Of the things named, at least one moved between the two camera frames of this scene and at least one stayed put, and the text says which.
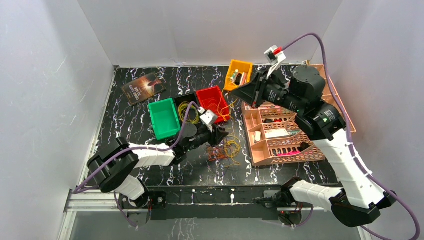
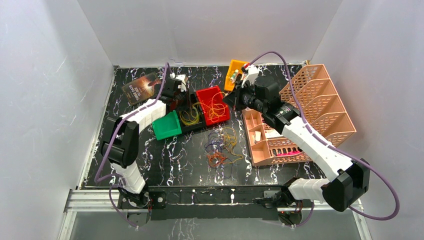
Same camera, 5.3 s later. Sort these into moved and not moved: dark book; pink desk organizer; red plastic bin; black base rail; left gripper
Moved: left gripper
Not moved: red plastic bin; black base rail; pink desk organizer; dark book
